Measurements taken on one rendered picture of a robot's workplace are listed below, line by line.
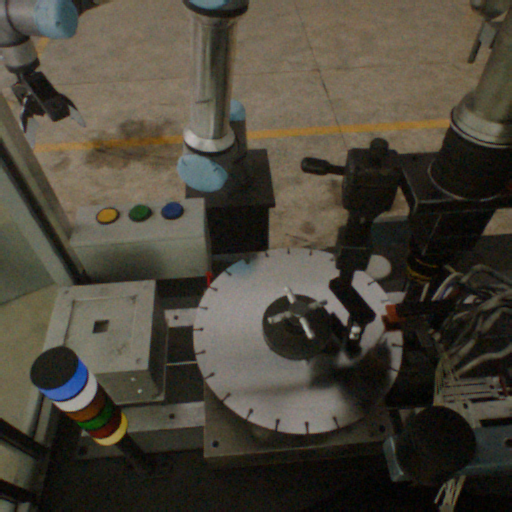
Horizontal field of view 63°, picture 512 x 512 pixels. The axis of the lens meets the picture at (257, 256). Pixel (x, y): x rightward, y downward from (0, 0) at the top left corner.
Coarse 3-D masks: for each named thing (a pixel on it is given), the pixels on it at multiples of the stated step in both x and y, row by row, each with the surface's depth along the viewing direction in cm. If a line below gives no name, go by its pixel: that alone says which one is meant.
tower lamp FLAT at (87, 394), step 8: (88, 376) 43; (88, 384) 43; (96, 384) 45; (80, 392) 42; (88, 392) 43; (96, 392) 45; (64, 400) 42; (72, 400) 42; (80, 400) 43; (88, 400) 44; (64, 408) 43; (72, 408) 43; (80, 408) 44
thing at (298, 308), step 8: (288, 288) 65; (288, 296) 64; (296, 304) 63; (304, 304) 63; (312, 304) 63; (320, 304) 63; (288, 312) 62; (296, 312) 62; (304, 312) 62; (272, 320) 62; (280, 320) 62; (296, 320) 62; (304, 320) 61; (304, 328) 61; (312, 336) 60
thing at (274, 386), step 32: (256, 256) 76; (288, 256) 76; (320, 256) 75; (224, 288) 71; (256, 288) 71; (320, 288) 71; (224, 320) 67; (256, 320) 67; (384, 320) 67; (224, 352) 64; (256, 352) 64; (320, 352) 64; (352, 352) 63; (384, 352) 63; (224, 384) 61; (256, 384) 61; (288, 384) 60; (320, 384) 60; (352, 384) 60; (384, 384) 60; (256, 416) 58; (288, 416) 58; (320, 416) 57; (352, 416) 57
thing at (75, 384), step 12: (60, 348) 42; (36, 360) 41; (48, 360) 41; (60, 360) 41; (72, 360) 41; (36, 372) 40; (48, 372) 40; (60, 372) 40; (72, 372) 40; (84, 372) 42; (36, 384) 39; (48, 384) 39; (60, 384) 39; (72, 384) 40; (84, 384) 42; (48, 396) 41; (60, 396) 41; (72, 396) 41
